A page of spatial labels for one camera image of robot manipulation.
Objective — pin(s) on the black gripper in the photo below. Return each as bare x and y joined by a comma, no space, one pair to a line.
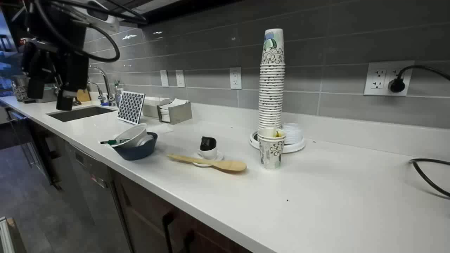
65,101

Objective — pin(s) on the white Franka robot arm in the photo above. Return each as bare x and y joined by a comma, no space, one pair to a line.
71,51

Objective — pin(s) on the blue bowl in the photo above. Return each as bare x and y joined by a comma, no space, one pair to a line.
138,150

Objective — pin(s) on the wooden block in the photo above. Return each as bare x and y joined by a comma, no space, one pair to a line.
84,96

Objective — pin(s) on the black sink basin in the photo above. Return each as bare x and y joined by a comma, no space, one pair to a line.
81,113

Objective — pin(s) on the soap bottle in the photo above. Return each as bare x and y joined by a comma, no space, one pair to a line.
103,99

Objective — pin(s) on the chrome faucet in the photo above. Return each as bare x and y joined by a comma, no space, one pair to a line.
105,84

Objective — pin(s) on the grey countertop appliance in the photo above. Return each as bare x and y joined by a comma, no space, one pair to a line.
20,89

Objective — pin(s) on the green utensil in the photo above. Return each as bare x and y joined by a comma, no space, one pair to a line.
109,141

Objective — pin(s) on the dotted white board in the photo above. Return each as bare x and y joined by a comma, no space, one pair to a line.
131,108

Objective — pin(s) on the white box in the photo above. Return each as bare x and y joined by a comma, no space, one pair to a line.
154,106

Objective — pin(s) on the grey dishwasher front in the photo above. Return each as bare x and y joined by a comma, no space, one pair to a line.
92,192

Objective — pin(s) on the grey napkin holder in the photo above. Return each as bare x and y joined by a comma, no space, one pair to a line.
176,112

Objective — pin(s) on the small black and white object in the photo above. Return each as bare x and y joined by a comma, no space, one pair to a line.
209,147

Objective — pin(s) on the dark wooden cabinet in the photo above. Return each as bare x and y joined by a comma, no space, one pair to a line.
155,223

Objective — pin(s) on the wooden spoon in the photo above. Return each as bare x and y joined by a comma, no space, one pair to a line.
212,164

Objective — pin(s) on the tall stack of paper cups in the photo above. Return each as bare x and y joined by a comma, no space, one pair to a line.
272,79

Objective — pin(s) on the patterned paper cup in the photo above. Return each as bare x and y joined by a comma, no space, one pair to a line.
272,150

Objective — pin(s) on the white quad wall outlet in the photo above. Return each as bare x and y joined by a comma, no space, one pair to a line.
382,79

